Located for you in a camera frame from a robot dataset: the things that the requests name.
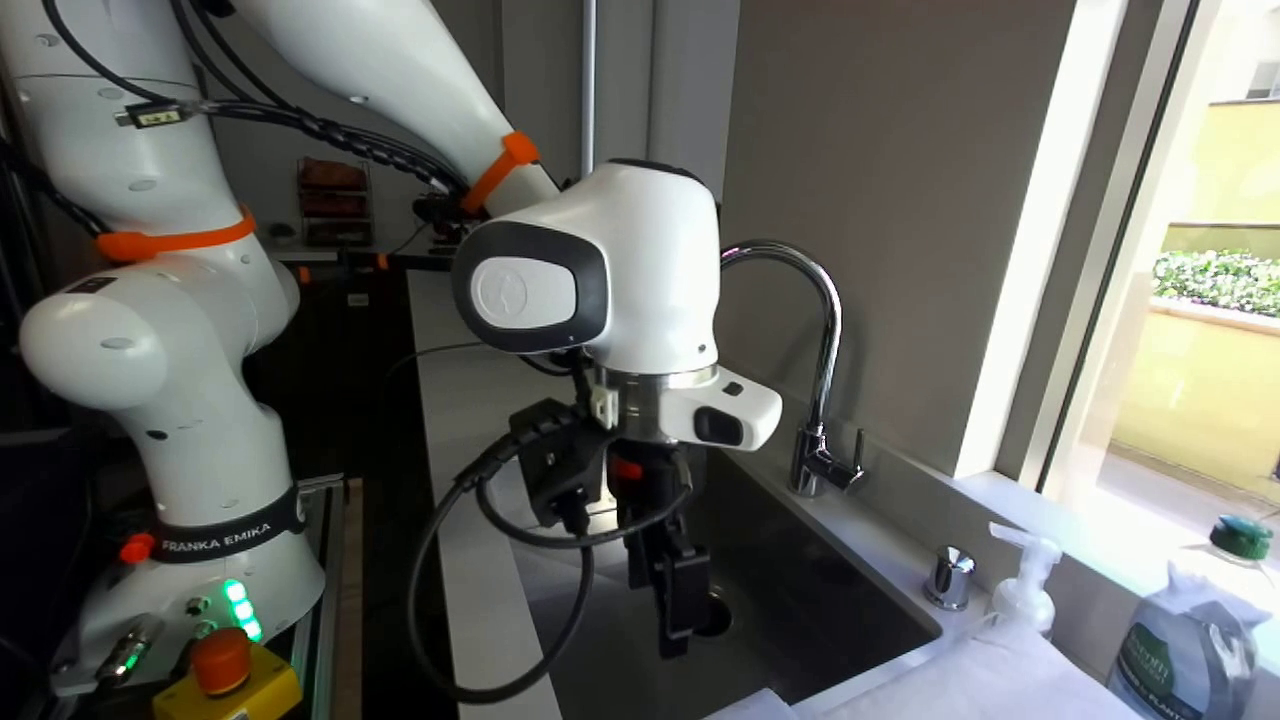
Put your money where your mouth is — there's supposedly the orange cable strap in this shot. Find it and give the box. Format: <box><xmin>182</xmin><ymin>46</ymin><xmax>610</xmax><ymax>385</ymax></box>
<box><xmin>461</xmin><ymin>129</ymin><xmax>545</xmax><ymax>218</ymax></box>
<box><xmin>93</xmin><ymin>210</ymin><xmax>259</xmax><ymax>266</ymax></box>

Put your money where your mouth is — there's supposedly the clear pump soap bottle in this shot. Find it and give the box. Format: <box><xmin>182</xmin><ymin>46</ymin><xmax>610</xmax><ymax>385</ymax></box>
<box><xmin>984</xmin><ymin>518</ymin><xmax>1072</xmax><ymax>643</ymax></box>

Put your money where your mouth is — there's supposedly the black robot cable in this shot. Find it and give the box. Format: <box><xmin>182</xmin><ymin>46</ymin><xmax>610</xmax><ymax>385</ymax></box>
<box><xmin>405</xmin><ymin>413</ymin><xmax>701</xmax><ymax>709</ymax></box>

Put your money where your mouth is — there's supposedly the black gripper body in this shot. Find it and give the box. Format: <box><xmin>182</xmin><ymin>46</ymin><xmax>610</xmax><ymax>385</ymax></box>
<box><xmin>608</xmin><ymin>442</ymin><xmax>713</xmax><ymax>592</ymax></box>

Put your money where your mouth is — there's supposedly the dish soap bottle green label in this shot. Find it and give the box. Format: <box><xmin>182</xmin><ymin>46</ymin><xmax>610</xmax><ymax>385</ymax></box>
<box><xmin>1105</xmin><ymin>513</ymin><xmax>1280</xmax><ymax>720</ymax></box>

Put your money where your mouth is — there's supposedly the chrome gooseneck faucet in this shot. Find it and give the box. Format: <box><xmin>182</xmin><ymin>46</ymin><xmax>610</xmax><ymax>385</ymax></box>
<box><xmin>717</xmin><ymin>236</ymin><xmax>873</xmax><ymax>500</ymax></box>

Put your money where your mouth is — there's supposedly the bright window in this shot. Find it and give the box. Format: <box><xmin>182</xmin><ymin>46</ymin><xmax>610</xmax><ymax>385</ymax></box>
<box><xmin>956</xmin><ymin>0</ymin><xmax>1280</xmax><ymax>592</ymax></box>

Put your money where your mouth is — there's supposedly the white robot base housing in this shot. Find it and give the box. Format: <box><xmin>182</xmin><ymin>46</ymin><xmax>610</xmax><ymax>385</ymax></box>
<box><xmin>53</xmin><ymin>525</ymin><xmax>333</xmax><ymax>704</ymax></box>

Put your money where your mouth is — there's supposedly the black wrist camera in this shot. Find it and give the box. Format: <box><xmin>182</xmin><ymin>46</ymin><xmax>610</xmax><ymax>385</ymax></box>
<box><xmin>508</xmin><ymin>394</ymin><xmax>625</xmax><ymax>539</ymax></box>

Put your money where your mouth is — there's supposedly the yellow emergency stop button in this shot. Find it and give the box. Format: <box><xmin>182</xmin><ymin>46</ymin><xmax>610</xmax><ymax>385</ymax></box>
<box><xmin>146</xmin><ymin>628</ymin><xmax>308</xmax><ymax>720</ymax></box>

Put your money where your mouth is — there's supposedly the aluminium frame rail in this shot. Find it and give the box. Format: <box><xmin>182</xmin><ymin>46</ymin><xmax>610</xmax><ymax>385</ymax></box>
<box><xmin>294</xmin><ymin>472</ymin><xmax>373</xmax><ymax>720</ymax></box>

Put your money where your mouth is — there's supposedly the chrome counter button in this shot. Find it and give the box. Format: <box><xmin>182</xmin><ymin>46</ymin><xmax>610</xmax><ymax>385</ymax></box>
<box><xmin>922</xmin><ymin>539</ymin><xmax>981</xmax><ymax>616</ymax></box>

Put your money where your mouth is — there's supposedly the stainless steel sink basin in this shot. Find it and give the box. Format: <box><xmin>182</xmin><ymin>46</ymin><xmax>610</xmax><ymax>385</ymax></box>
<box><xmin>511</xmin><ymin>442</ymin><xmax>944</xmax><ymax>720</ymax></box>

